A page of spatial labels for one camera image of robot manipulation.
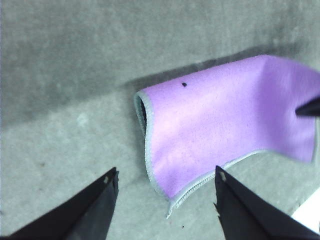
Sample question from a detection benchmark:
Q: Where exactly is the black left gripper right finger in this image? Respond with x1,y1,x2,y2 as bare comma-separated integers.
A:
213,164,320,240

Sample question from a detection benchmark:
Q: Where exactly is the grey table cloth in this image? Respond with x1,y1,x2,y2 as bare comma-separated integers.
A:
0,0,320,240

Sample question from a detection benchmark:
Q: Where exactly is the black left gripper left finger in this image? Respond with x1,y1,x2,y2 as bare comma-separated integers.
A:
8,166,120,240

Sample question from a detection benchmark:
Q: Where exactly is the purple towel with grey hem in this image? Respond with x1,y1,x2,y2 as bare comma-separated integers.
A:
133,54,320,219

